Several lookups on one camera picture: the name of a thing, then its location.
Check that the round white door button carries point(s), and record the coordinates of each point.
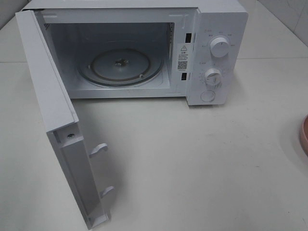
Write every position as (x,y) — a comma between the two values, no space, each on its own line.
(208,96)

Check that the white round knob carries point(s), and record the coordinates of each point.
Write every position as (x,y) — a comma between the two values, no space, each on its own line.
(219,46)
(213,76)

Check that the white microwave door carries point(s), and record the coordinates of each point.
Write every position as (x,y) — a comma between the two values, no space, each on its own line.
(60,119)

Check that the white microwave oven body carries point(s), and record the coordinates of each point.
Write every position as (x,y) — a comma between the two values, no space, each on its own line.
(83,28)

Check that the pink round plate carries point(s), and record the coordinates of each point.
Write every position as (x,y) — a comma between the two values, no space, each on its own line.
(303,135)

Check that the white warning label sticker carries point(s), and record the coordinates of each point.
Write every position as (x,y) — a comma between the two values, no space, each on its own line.
(184,51)

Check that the glass microwave turntable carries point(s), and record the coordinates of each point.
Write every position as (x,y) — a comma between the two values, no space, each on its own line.
(121,67)

